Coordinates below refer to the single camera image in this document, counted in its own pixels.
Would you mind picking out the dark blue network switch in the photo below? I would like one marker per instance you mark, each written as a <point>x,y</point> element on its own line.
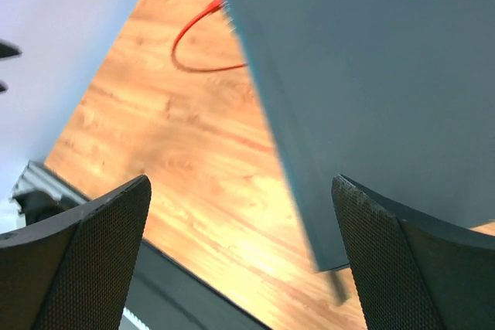
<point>397,95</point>

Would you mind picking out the black base cloth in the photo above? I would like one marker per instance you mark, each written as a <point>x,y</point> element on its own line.
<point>163,294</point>

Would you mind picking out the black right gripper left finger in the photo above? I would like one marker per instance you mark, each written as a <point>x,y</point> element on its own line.
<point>73,270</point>

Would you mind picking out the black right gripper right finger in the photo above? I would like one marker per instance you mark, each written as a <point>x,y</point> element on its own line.
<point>412,270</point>

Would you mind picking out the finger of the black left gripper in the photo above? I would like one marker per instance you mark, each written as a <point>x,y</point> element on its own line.
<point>3,87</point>
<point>8,50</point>

